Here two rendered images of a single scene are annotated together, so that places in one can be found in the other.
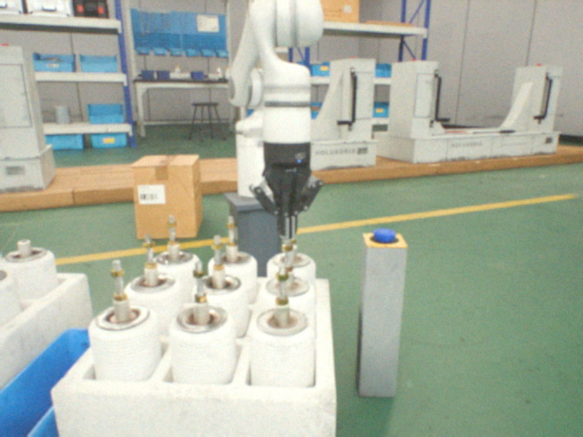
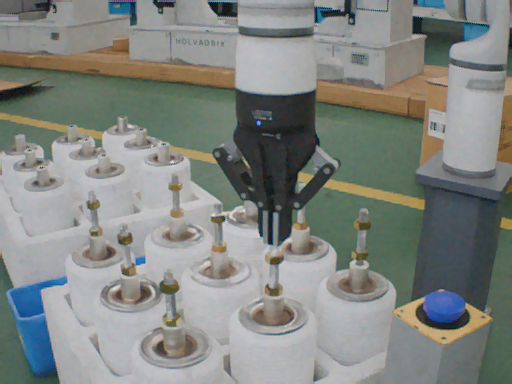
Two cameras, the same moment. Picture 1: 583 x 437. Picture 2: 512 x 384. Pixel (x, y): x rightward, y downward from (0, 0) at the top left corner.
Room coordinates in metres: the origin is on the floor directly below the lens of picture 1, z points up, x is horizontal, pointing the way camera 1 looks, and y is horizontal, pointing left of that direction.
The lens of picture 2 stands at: (0.32, -0.46, 0.62)
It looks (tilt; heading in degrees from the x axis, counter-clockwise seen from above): 22 degrees down; 55
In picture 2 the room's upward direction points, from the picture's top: straight up
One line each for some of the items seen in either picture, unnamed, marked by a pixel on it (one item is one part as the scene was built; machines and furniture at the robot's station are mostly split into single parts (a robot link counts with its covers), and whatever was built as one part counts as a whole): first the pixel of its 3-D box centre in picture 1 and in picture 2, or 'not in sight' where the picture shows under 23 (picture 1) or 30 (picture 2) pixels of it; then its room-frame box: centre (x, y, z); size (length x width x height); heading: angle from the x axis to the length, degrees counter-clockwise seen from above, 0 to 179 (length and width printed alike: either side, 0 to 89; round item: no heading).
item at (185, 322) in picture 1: (201, 319); (131, 295); (0.55, 0.13, 0.25); 0.08 x 0.08 x 0.01
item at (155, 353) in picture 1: (129, 369); (107, 312); (0.56, 0.25, 0.16); 0.10 x 0.10 x 0.18
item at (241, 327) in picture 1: (221, 331); (222, 332); (0.67, 0.12, 0.16); 0.10 x 0.10 x 0.18
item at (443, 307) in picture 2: (383, 236); (443, 309); (0.73, -0.17, 0.32); 0.04 x 0.04 x 0.02
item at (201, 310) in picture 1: (201, 311); (130, 285); (0.55, 0.13, 0.26); 0.02 x 0.02 x 0.03
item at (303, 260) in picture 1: (291, 260); (357, 285); (0.78, 0.00, 0.25); 0.08 x 0.08 x 0.01
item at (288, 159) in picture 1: (287, 166); (275, 127); (0.67, 0.01, 0.46); 0.08 x 0.08 x 0.09
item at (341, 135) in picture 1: (307, 112); not in sight; (3.08, -0.12, 0.45); 0.82 x 0.57 x 0.74; 112
